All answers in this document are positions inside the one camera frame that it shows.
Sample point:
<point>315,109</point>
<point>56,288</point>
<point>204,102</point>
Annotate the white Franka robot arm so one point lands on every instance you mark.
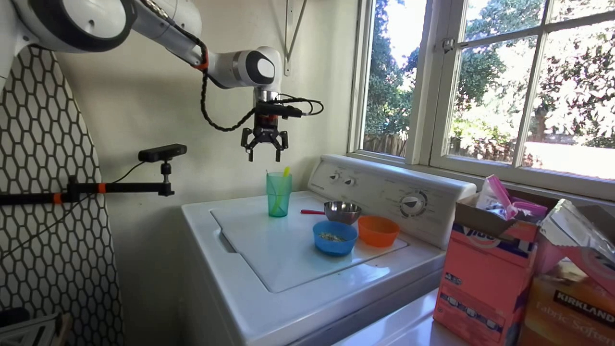
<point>83,19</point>

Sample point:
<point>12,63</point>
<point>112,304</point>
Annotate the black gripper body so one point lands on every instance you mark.
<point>266,129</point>

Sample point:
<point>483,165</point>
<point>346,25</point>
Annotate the orange plastic bowl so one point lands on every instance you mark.
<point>377,232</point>

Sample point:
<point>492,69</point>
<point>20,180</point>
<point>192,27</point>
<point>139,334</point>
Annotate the white washing machine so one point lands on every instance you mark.
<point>281,255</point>

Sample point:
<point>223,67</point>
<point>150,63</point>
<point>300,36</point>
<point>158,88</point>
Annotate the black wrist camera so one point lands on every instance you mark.
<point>279,109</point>

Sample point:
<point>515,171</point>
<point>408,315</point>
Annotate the black stereo camera bar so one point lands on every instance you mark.
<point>162,152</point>

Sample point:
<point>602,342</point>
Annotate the orange Tide detergent box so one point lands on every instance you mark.
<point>483,280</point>

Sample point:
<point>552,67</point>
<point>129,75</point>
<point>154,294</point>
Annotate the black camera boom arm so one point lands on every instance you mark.
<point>121,186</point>

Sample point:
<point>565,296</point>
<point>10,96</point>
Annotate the white wooden window frame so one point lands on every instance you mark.
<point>442,82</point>

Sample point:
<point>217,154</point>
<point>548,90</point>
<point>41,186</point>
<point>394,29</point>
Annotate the green translucent plastic cup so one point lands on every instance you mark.
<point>279,198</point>

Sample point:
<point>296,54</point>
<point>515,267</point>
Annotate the honeycomb pattern ironing board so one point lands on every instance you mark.
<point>45,192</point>

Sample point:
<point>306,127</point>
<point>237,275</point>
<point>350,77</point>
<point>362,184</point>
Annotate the pink plastic bag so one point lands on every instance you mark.
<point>500,194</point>

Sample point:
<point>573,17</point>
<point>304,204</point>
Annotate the blue plastic bowl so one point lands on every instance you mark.
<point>335,246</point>

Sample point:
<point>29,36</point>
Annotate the red plastic spoon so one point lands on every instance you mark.
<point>312,211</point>

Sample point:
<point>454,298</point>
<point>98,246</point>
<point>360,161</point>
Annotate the large white timer dial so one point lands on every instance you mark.
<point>414,204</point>

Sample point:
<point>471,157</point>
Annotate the yellow plastic spoon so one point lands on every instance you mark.
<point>287,171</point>

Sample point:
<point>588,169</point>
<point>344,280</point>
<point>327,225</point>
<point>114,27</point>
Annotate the silver metal bowl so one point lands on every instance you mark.
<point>342,211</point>

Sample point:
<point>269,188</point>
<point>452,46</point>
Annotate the rolled oats heap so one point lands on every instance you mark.
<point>331,236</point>

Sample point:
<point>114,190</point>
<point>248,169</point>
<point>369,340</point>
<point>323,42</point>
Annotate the Kirkland cardboard box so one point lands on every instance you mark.
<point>569,300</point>

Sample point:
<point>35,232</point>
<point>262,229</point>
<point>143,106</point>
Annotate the small white control knob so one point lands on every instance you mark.
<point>348,180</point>
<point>333,175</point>

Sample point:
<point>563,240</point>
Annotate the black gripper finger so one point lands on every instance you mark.
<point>248,146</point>
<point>281,146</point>

